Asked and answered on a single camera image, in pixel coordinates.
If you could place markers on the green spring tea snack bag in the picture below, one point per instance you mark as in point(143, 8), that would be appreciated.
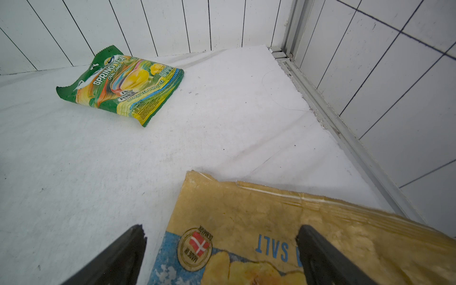
point(124, 85)

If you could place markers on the aluminium corner frame rail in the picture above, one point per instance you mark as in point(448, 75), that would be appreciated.
point(380, 184)

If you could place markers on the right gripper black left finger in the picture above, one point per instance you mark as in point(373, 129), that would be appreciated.
point(118, 264)

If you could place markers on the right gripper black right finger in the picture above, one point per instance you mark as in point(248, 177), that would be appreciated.
point(324, 264)

